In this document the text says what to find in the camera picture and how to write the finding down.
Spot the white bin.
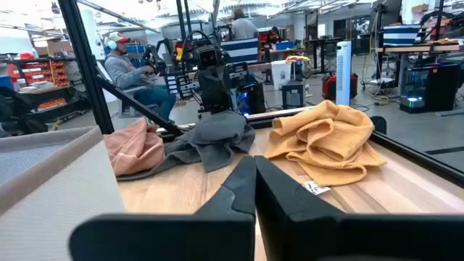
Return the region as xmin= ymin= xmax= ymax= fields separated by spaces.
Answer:
xmin=270 ymin=60 xmax=291 ymax=91

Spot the small black bracket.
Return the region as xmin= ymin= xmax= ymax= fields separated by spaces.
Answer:
xmin=369 ymin=115 xmax=388 ymax=136

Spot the white tower fan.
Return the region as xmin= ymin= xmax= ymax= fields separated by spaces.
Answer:
xmin=336 ymin=41 xmax=352 ymax=107

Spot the wooden workbench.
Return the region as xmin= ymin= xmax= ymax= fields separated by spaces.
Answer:
xmin=375 ymin=42 xmax=464 ymax=54

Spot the black computer tower blue light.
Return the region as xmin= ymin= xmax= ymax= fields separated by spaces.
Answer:
xmin=237 ymin=82 xmax=267 ymax=116

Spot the dark grey towel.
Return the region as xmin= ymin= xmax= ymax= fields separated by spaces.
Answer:
xmin=116 ymin=110 xmax=256 ymax=182

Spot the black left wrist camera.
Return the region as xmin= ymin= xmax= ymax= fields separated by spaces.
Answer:
xmin=197 ymin=46 xmax=223 ymax=70

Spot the seated person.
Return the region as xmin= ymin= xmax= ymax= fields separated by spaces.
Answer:
xmin=104 ymin=32 xmax=177 ymax=120

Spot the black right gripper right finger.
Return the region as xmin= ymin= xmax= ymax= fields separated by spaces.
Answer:
xmin=254 ymin=155 xmax=464 ymax=261

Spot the red and black generator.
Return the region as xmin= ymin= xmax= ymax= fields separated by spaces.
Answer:
xmin=321 ymin=72 xmax=359 ymax=102

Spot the black computer tower with lights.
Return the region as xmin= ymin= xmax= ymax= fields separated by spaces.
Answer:
xmin=399 ymin=63 xmax=461 ymax=114

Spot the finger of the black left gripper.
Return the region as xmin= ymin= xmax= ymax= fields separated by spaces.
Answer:
xmin=215 ymin=67 xmax=233 ymax=110
xmin=198 ymin=68 xmax=216 ymax=110

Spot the standing person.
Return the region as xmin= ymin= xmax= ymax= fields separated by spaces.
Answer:
xmin=231 ymin=7 xmax=260 ymax=41

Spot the cardboard box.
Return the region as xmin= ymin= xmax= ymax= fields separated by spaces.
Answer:
xmin=32 ymin=38 xmax=73 ymax=57

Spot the yellow towel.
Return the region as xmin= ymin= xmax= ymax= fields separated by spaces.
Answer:
xmin=264 ymin=100 xmax=387 ymax=188

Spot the blue white striped box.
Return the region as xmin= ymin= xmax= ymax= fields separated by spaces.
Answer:
xmin=383 ymin=24 xmax=421 ymax=47
xmin=220 ymin=38 xmax=260 ymax=65

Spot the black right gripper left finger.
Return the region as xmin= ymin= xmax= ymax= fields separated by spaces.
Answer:
xmin=68 ymin=156 xmax=257 ymax=261

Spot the small black grey box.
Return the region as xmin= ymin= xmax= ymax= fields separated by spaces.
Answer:
xmin=281 ymin=79 xmax=306 ymax=109

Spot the beige fabric storage box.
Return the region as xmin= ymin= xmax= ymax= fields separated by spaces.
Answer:
xmin=0 ymin=125 xmax=126 ymax=261

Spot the shelf with red bins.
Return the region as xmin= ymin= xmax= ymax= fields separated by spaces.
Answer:
xmin=7 ymin=52 xmax=73 ymax=109

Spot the white tag of yellow towel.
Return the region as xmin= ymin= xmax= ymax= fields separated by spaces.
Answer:
xmin=302 ymin=180 xmax=331 ymax=196

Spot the person at desk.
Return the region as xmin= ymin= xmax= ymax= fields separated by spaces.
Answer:
xmin=265 ymin=25 xmax=282 ymax=46

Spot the pink towel with white lines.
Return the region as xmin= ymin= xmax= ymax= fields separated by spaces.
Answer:
xmin=104 ymin=117 xmax=166 ymax=178

